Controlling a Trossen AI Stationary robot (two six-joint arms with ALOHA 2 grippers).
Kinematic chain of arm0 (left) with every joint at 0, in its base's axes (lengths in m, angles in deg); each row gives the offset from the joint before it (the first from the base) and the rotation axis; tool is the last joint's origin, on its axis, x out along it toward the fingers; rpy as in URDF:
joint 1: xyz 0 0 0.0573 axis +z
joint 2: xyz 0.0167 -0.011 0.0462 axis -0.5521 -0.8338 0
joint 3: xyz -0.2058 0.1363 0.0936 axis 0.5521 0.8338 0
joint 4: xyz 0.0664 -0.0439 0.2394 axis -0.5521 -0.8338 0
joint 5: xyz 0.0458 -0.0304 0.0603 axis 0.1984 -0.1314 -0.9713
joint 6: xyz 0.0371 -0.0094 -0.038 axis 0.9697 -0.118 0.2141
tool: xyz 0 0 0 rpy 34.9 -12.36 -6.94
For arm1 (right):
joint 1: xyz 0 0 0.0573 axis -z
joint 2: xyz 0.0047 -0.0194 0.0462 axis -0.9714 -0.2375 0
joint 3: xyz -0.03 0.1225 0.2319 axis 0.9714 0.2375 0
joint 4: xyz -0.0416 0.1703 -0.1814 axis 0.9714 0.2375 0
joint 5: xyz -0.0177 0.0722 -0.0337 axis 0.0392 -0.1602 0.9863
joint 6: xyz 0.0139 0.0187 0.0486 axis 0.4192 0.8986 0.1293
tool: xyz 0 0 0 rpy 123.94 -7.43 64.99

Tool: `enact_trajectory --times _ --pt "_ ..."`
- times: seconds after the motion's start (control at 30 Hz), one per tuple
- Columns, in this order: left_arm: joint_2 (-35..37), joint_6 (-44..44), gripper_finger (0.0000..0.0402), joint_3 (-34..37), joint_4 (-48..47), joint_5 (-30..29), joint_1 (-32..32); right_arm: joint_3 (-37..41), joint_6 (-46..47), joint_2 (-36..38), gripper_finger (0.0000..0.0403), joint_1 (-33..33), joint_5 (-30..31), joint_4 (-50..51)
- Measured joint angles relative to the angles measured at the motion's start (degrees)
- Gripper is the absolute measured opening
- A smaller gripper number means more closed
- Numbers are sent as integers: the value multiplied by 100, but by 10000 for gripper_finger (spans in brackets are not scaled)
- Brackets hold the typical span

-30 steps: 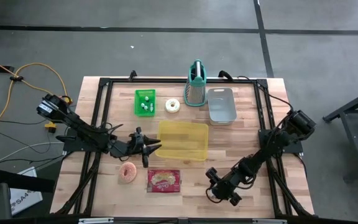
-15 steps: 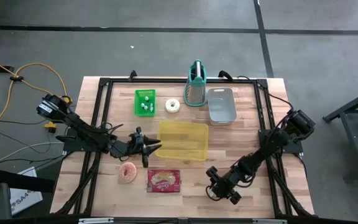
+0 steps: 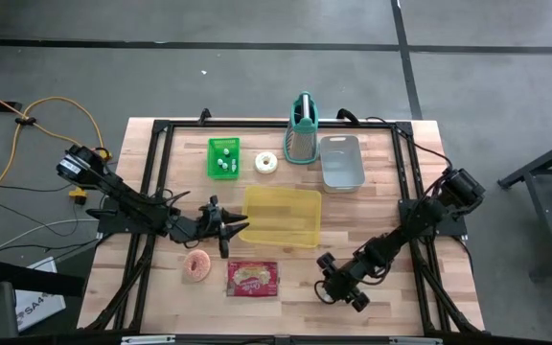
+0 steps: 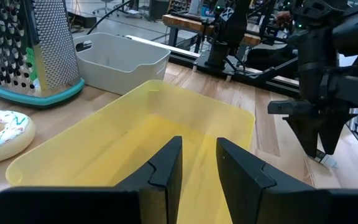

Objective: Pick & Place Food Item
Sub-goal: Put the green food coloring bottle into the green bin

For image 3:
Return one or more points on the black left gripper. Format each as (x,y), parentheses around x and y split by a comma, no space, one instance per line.
(194,227)

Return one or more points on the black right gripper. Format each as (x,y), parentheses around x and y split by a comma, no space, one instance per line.
(348,280)

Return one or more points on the red snack packet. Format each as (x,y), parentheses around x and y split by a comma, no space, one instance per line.
(252,279)

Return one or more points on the cream glazed donut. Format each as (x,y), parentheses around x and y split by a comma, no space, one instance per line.
(259,163)

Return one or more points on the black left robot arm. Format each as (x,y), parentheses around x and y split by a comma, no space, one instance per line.
(127,203)

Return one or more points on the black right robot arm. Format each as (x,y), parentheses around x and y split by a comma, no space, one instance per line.
(415,220)

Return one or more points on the pink sprinkled donut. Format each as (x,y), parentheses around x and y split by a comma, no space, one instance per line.
(189,265)

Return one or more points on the yellow translucent plastic bin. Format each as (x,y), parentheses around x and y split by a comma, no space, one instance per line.
(281,215)

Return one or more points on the small green plastic basket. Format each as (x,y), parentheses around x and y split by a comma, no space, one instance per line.
(213,144)

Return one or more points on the grey plastic bin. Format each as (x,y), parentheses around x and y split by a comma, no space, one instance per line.
(342,163)

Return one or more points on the yellow plug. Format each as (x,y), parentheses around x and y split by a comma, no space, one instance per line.
(78,194)

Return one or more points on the black beam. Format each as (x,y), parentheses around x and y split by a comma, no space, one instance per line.
(36,280)

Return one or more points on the white labelled box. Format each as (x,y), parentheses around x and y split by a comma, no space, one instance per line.
(36,306)

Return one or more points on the black metal stand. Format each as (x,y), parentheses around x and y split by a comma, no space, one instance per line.
(544,158)

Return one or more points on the silver bracket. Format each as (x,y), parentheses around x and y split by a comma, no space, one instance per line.
(415,340)
(146,339)

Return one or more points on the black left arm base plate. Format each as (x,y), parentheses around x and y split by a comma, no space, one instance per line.
(108,225)

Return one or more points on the black metal table frame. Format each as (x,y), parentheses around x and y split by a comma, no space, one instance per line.
(281,124)

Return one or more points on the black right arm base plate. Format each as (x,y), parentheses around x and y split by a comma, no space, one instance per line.
(453,225)

